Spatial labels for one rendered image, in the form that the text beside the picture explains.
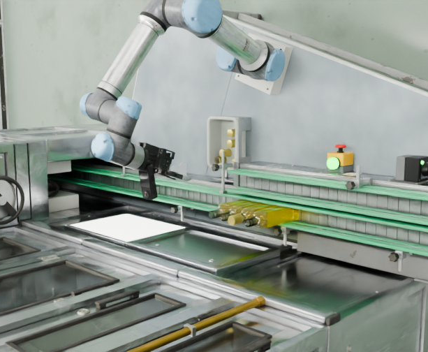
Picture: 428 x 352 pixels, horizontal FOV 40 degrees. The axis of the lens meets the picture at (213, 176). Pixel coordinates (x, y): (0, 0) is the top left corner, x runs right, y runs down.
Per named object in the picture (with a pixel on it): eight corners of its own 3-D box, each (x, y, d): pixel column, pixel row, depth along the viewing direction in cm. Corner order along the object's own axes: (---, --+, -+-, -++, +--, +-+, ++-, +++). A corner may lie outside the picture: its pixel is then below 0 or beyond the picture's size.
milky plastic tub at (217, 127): (220, 165, 262) (207, 167, 256) (220, 114, 259) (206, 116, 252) (250, 169, 250) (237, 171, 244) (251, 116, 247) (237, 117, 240)
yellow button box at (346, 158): (337, 169, 221) (326, 171, 216) (338, 149, 220) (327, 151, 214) (353, 171, 216) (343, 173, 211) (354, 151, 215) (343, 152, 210)
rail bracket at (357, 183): (364, 184, 200) (343, 188, 190) (365, 162, 198) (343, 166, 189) (375, 185, 197) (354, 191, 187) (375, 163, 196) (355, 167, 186)
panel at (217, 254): (127, 218, 277) (64, 231, 252) (127, 211, 276) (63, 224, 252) (280, 256, 215) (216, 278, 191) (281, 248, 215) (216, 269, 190)
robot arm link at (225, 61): (237, 40, 228) (214, 35, 218) (264, 45, 220) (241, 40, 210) (230, 70, 231) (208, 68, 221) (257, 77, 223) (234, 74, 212)
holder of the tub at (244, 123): (221, 177, 263) (209, 179, 257) (221, 115, 259) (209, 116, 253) (251, 181, 251) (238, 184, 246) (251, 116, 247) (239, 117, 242)
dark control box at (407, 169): (406, 177, 202) (394, 180, 196) (408, 154, 201) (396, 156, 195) (429, 179, 196) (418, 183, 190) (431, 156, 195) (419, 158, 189)
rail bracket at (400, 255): (405, 264, 192) (385, 273, 183) (406, 244, 191) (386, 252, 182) (417, 266, 190) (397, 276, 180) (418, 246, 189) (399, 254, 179)
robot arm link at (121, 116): (106, 90, 174) (93, 125, 174) (130, 98, 167) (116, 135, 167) (125, 98, 180) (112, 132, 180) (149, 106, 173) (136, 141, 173)
